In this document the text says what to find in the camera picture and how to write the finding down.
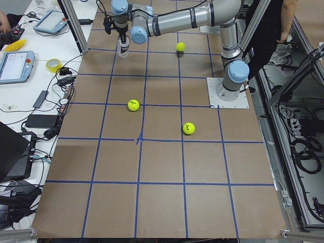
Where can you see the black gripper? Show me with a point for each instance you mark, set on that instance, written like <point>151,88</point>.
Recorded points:
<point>122,33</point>

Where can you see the white blue tennis ball can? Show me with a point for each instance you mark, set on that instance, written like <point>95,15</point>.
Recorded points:
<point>123,46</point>

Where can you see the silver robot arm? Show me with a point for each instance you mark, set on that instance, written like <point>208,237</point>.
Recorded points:
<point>135,22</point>

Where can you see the tennis ball table centre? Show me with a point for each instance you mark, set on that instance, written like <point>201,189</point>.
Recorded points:
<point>180,47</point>

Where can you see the tennis ball far corner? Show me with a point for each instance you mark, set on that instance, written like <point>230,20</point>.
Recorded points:
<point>133,105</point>

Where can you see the tennis ball near far base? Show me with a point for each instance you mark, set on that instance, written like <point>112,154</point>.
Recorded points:
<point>188,128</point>

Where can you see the black power adapter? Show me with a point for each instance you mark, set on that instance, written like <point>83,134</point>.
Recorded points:
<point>85,21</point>

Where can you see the far blue teach pendant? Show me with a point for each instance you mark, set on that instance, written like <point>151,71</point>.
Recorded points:
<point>51,23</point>

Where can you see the blue teach pendant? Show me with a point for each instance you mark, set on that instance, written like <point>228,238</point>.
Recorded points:
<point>16,67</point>
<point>51,23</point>

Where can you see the yellow tape roll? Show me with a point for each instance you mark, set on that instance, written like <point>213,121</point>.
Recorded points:
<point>53,65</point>

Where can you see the yellow corn toy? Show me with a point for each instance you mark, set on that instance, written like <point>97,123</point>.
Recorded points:
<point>16,45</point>

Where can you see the near blue teach pendant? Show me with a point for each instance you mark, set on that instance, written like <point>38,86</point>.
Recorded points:
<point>16,67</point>

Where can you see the black laptop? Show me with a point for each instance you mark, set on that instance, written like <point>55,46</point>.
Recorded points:
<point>17,150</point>

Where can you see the aluminium frame post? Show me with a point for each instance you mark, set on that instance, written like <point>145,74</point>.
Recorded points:
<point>73,22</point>

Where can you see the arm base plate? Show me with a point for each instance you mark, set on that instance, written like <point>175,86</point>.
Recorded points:
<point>219,97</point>

